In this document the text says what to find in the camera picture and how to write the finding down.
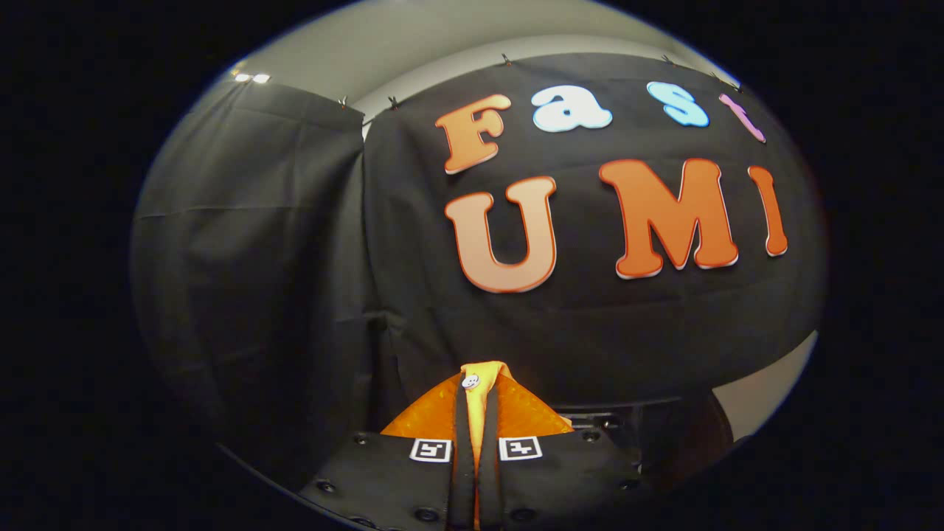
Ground yellow polo shirt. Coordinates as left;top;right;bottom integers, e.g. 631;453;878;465
461;360;513;531

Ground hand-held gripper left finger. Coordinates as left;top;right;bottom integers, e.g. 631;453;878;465
299;373;475;531

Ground black backdrop cloth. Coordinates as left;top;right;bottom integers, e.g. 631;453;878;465
131;53;828;473

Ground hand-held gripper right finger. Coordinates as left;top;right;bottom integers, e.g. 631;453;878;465
477;372;644;531

